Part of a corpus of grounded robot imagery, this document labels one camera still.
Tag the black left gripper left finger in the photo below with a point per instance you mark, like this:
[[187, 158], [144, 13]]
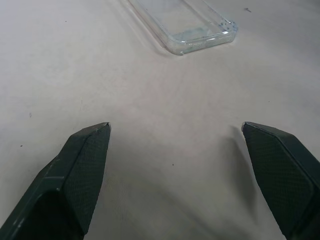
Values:
[[65, 185]]

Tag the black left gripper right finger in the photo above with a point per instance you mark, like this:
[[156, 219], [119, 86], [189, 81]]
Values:
[[282, 170]]

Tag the clear transparent phone case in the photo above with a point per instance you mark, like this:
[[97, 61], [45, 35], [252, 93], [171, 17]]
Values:
[[190, 22]]

